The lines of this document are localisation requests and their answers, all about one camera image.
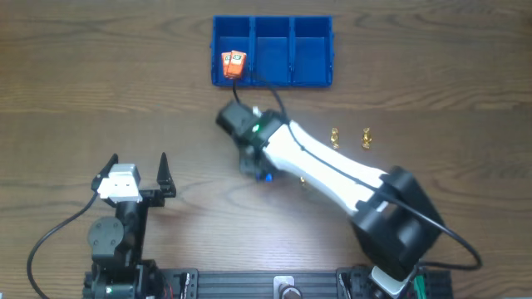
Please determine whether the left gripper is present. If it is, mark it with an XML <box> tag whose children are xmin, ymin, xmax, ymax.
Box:
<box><xmin>91</xmin><ymin>152</ymin><xmax>177</xmax><ymax>208</ymax></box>

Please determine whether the blue tray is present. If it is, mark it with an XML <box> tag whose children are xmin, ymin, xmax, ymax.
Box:
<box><xmin>210</xmin><ymin>15</ymin><xmax>335</xmax><ymax>89</ymax></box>

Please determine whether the mounting rail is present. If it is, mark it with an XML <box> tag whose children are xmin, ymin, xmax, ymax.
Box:
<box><xmin>157</xmin><ymin>267</ymin><xmax>454</xmax><ymax>299</ymax></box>

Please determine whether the black cable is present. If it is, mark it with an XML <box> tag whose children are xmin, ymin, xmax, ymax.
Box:
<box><xmin>231</xmin><ymin>72</ymin><xmax>483</xmax><ymax>271</ymax></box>
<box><xmin>27</xmin><ymin>191</ymin><xmax>100</xmax><ymax>299</ymax></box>

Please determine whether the orange candy box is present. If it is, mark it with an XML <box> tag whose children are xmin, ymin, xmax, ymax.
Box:
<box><xmin>220</xmin><ymin>51</ymin><xmax>234</xmax><ymax>79</ymax></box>
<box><xmin>225</xmin><ymin>50</ymin><xmax>248</xmax><ymax>80</ymax></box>

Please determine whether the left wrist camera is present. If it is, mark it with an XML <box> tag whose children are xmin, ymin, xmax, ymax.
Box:
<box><xmin>96</xmin><ymin>163</ymin><xmax>143</xmax><ymax>203</ymax></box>

